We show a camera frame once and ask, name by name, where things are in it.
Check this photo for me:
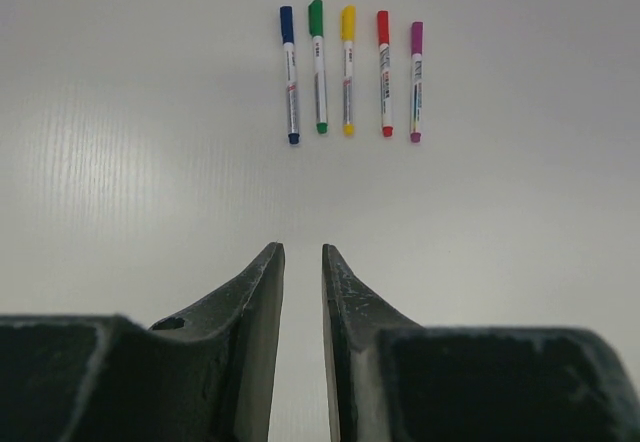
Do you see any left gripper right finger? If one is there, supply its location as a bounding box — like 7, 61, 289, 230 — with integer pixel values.
322, 244, 639, 441

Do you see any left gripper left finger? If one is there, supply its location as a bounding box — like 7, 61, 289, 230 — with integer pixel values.
1, 243, 285, 441

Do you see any purple marker pen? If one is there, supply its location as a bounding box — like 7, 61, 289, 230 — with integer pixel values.
410, 54, 423, 144

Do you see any red marker pen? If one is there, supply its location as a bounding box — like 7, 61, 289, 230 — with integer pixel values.
378, 44, 394, 138

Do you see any blue marker pen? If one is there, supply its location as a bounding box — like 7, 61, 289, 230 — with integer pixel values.
282, 42, 300, 146

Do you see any yellow marker pen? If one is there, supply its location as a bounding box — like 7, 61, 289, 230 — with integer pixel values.
342, 41, 355, 137

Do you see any green marker pen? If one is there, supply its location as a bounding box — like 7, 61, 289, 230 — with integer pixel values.
311, 36, 329, 135

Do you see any purple pen cap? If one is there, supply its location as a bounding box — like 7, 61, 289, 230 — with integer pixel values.
410, 21, 424, 56

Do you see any red pen cap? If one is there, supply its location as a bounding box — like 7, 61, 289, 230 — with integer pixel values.
377, 10, 390, 45

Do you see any yellow pen cap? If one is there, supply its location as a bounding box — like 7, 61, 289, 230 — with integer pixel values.
341, 5, 356, 42

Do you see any blue pen cap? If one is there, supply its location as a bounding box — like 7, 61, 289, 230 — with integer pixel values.
279, 6, 295, 44

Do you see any green pen cap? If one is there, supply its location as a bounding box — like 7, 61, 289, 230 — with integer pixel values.
308, 0, 324, 38

